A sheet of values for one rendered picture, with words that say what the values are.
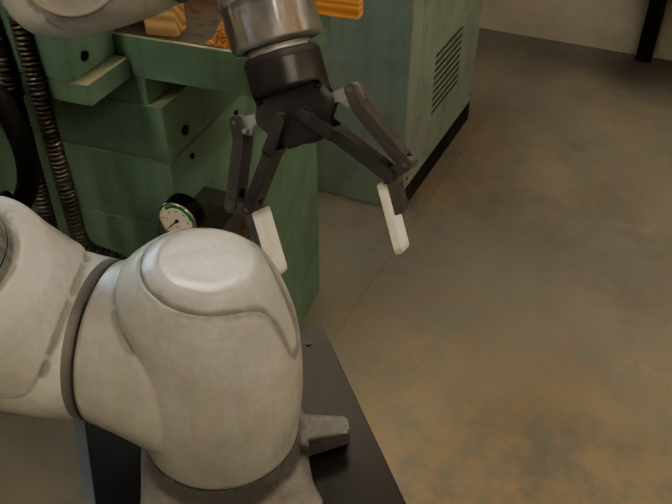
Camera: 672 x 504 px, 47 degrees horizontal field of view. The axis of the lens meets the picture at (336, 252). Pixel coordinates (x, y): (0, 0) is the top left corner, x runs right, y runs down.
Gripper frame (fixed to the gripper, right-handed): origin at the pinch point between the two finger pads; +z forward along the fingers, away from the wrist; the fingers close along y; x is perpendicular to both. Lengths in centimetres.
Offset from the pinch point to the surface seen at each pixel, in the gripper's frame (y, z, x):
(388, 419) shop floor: 31, 53, -74
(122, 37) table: 30.2, -29.9, -20.5
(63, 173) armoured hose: 41.8, -14.9, -14.7
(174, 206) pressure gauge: 31.4, -6.5, -22.1
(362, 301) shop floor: 42, 35, -106
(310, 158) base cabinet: 37, -5, -87
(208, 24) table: 20.7, -28.9, -26.9
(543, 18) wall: 0, -26, -276
